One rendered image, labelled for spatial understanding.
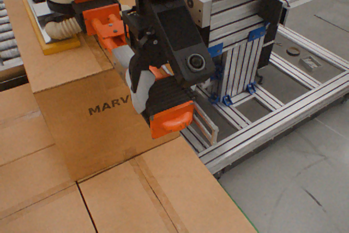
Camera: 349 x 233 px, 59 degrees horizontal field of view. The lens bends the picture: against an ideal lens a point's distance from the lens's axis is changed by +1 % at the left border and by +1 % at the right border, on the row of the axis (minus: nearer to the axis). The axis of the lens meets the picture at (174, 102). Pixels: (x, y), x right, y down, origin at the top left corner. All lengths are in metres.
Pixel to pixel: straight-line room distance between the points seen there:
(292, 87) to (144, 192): 1.24
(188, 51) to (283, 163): 1.51
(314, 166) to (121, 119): 1.24
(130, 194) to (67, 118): 0.32
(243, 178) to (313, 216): 0.37
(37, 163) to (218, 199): 0.62
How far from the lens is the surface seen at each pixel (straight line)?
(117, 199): 1.02
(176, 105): 0.47
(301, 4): 1.15
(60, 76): 0.81
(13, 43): 1.81
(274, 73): 2.04
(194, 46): 0.37
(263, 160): 1.81
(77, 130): 0.90
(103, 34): 0.66
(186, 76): 0.35
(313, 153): 1.93
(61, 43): 0.89
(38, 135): 1.25
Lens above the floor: 1.43
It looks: 44 degrees down
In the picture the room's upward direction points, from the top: straight up
